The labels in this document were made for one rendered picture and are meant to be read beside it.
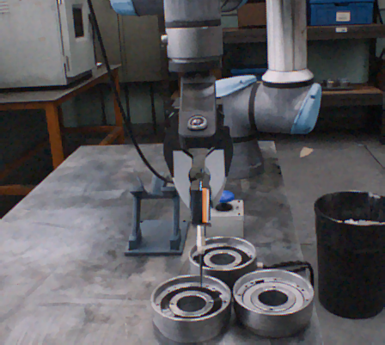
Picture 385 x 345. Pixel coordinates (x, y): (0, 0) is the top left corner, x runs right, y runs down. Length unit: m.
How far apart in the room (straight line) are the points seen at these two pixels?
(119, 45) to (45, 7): 1.74
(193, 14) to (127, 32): 3.86
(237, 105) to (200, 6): 0.52
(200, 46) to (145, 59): 3.84
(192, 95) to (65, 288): 0.36
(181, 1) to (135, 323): 0.43
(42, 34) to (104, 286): 2.24
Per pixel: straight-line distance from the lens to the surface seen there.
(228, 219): 0.86
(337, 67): 4.73
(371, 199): 2.11
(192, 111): 0.59
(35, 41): 2.89
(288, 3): 1.06
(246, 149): 1.15
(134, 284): 0.76
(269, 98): 1.09
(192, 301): 0.68
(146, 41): 4.45
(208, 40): 0.63
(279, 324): 0.62
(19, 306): 0.76
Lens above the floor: 1.20
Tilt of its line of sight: 17 degrees down
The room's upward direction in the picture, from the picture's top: 3 degrees counter-clockwise
